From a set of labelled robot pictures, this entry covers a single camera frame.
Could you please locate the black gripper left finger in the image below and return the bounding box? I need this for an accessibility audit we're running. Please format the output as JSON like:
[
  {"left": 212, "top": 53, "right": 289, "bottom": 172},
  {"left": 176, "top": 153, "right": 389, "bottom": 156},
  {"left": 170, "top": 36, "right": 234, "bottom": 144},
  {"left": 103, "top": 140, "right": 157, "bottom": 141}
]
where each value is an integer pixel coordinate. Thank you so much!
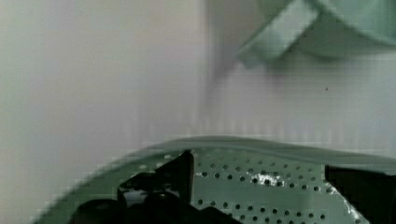
[{"left": 117, "top": 150, "right": 194, "bottom": 205}]

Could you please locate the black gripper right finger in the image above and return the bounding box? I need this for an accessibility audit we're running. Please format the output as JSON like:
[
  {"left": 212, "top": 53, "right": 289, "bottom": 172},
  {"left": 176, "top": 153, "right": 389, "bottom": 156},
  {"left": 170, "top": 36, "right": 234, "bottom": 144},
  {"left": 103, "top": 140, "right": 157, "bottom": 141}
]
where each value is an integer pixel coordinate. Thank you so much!
[{"left": 325, "top": 165, "right": 395, "bottom": 224}]

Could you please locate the green plastic cup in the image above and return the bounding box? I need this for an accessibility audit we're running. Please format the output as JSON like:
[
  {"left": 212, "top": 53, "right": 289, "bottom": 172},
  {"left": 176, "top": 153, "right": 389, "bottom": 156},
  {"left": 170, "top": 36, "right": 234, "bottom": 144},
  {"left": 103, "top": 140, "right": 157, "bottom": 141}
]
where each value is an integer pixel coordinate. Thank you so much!
[{"left": 237, "top": 0, "right": 395, "bottom": 63}]

